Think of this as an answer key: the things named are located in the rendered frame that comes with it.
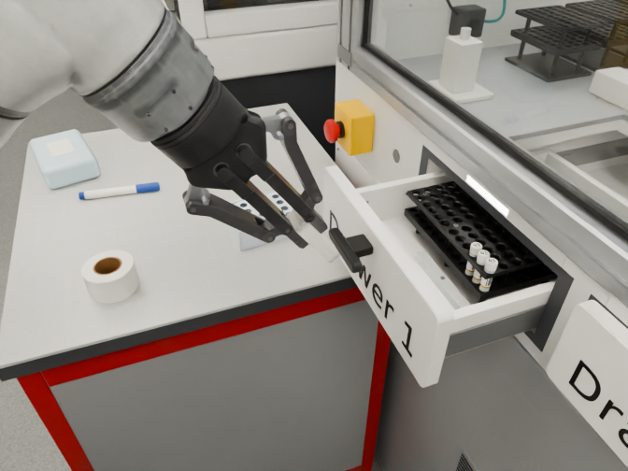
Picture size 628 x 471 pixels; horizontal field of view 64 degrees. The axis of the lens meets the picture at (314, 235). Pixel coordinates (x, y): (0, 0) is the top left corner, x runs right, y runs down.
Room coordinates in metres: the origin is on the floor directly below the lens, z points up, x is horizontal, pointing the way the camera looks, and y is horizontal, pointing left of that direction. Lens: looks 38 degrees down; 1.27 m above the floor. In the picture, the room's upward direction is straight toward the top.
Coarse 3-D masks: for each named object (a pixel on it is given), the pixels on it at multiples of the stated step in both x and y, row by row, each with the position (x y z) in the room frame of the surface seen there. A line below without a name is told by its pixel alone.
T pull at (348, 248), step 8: (328, 232) 0.47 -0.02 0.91; (336, 232) 0.46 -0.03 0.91; (336, 240) 0.45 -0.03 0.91; (344, 240) 0.44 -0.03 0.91; (352, 240) 0.45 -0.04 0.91; (360, 240) 0.45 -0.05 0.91; (368, 240) 0.45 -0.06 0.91; (336, 248) 0.44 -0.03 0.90; (344, 248) 0.43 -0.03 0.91; (352, 248) 0.43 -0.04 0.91; (360, 248) 0.43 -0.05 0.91; (368, 248) 0.43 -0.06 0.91; (344, 256) 0.42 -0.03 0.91; (352, 256) 0.42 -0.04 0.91; (360, 256) 0.43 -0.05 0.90; (352, 264) 0.40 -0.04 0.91; (360, 264) 0.40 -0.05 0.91; (352, 272) 0.40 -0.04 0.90
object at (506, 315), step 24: (360, 192) 0.57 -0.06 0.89; (384, 192) 0.58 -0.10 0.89; (456, 192) 0.62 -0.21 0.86; (384, 216) 0.58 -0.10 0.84; (408, 240) 0.54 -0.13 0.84; (528, 288) 0.39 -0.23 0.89; (552, 288) 0.39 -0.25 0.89; (456, 312) 0.35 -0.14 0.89; (480, 312) 0.35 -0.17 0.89; (504, 312) 0.36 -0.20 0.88; (528, 312) 0.37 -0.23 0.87; (456, 336) 0.34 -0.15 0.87; (480, 336) 0.35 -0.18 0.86; (504, 336) 0.36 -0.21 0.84
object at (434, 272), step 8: (416, 256) 0.50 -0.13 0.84; (424, 256) 0.49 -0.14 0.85; (424, 264) 0.48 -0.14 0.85; (432, 264) 0.47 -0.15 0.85; (432, 272) 0.46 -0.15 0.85; (440, 272) 0.46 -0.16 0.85; (432, 280) 0.46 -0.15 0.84; (440, 280) 0.45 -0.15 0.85; (448, 280) 0.45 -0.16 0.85; (440, 288) 0.44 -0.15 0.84; (448, 288) 0.43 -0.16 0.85; (456, 288) 0.43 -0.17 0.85; (448, 296) 0.42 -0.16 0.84; (456, 296) 0.42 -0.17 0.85; (456, 304) 0.41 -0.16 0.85; (464, 304) 0.41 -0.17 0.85
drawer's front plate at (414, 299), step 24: (336, 168) 0.57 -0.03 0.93; (336, 192) 0.54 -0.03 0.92; (336, 216) 0.54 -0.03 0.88; (360, 216) 0.47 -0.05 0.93; (384, 240) 0.42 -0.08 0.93; (384, 264) 0.41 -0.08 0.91; (408, 264) 0.38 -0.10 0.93; (360, 288) 0.46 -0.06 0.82; (384, 288) 0.40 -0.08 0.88; (408, 288) 0.36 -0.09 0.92; (432, 288) 0.35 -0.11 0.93; (384, 312) 0.40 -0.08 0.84; (408, 312) 0.36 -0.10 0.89; (432, 312) 0.32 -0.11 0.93; (432, 336) 0.32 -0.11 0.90; (408, 360) 0.34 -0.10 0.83; (432, 360) 0.31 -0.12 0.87; (432, 384) 0.32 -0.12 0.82
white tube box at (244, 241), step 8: (272, 192) 0.72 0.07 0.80; (240, 200) 0.69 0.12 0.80; (272, 200) 0.69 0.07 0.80; (280, 200) 0.70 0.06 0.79; (248, 208) 0.67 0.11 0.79; (280, 208) 0.67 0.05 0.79; (288, 208) 0.68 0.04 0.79; (232, 232) 0.64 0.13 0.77; (240, 232) 0.61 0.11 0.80; (240, 240) 0.60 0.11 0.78; (248, 240) 0.61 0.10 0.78; (256, 240) 0.62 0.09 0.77; (240, 248) 0.60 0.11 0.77; (248, 248) 0.61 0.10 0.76
